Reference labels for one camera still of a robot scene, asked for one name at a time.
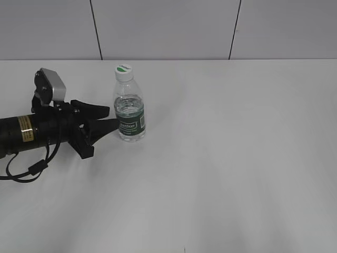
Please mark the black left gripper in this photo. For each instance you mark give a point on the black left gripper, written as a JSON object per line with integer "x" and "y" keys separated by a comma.
{"x": 61, "y": 123}

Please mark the clear Cestbon water bottle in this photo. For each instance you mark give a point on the clear Cestbon water bottle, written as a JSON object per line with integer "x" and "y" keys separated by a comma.
{"x": 129, "y": 109}

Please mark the white green bottle cap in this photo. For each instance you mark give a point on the white green bottle cap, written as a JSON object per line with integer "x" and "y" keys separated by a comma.
{"x": 124, "y": 73}

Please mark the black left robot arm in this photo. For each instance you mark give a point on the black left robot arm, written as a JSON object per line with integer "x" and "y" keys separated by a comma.
{"x": 17, "y": 134}

